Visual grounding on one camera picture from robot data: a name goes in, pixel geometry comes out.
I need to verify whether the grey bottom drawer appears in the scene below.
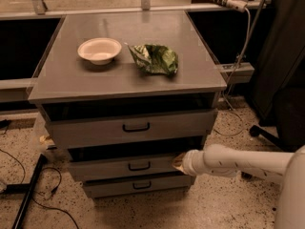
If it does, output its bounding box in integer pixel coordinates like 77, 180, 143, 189
83, 172, 195, 198

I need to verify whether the white bowl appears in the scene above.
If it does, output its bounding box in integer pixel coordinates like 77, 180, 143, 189
77, 38, 122, 65

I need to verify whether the white cable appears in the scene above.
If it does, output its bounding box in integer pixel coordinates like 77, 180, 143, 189
213, 7, 252, 137

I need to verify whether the black metal floor bar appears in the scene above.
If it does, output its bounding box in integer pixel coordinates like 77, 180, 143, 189
11, 155, 47, 229

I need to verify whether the grey drawer cabinet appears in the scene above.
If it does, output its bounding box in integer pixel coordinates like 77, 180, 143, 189
28, 10, 228, 202

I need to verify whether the black office chair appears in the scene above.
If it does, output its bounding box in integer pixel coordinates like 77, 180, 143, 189
240, 86, 305, 180

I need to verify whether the metal pole with bracket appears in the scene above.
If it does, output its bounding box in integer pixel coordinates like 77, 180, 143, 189
223, 0, 266, 85

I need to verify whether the grey top drawer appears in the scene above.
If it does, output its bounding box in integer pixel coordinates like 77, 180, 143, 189
46, 109, 217, 149

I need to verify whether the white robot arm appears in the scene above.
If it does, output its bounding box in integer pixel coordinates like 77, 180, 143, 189
173, 144, 305, 229

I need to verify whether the grey drawer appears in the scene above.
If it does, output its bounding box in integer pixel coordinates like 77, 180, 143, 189
46, 109, 217, 149
69, 153, 176, 181
83, 172, 195, 198

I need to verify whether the black floor cable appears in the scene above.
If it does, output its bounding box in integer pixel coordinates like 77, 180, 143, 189
0, 148, 80, 229

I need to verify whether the green chip bag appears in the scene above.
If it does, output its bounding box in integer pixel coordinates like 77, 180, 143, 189
128, 44, 178, 76

